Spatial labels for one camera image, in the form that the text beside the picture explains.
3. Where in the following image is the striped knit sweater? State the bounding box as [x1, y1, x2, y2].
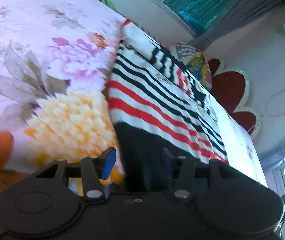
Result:
[106, 19, 231, 193]

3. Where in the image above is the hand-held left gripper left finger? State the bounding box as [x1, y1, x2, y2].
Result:
[29, 147, 117, 203]

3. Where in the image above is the floral bed sheet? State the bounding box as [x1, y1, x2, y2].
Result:
[0, 0, 269, 240]

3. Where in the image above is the striped pillow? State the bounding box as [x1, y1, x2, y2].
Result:
[176, 42, 203, 61]

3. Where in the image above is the colourful floral cloth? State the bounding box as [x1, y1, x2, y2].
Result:
[186, 54, 213, 91]

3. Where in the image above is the grey curtain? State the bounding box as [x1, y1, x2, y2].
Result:
[195, 0, 285, 53]

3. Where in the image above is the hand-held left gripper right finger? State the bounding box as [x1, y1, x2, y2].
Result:
[161, 147, 236, 203]

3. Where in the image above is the sliding glass window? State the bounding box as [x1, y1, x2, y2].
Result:
[137, 0, 248, 36]

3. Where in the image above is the green cloth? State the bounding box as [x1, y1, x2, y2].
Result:
[99, 0, 117, 10]

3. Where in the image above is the red and white headboard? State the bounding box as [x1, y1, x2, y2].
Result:
[207, 59, 262, 139]

